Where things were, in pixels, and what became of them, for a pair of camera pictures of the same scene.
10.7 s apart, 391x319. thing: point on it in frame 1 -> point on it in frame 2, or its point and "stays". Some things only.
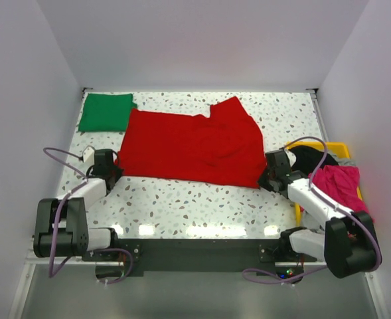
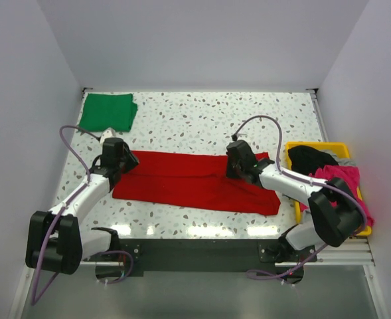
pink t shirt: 340,183 stays
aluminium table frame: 198,203 stays
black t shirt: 309,159 stays
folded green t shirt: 106,112 stays
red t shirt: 224,147 -> 192,181
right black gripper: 262,183 -> 228,172
